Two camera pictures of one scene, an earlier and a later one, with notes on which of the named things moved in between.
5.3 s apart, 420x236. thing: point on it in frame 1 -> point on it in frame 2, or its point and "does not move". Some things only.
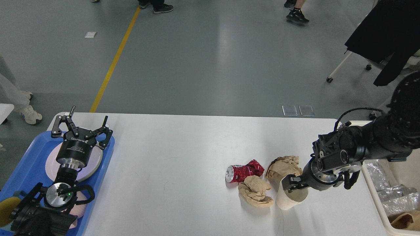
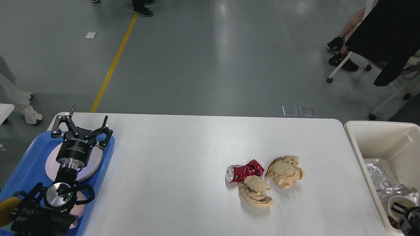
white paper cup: x=289 y=200 -> x=398 y=205
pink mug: x=78 y=210 does not move
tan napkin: x=253 y=190 does not move
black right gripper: x=291 y=182 -> x=410 y=225
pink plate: x=92 y=166 does not move
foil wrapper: x=380 y=182 does not move
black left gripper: x=75 y=150 does not move
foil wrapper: x=399 y=199 does not move
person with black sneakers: x=296 y=13 -> x=337 y=44
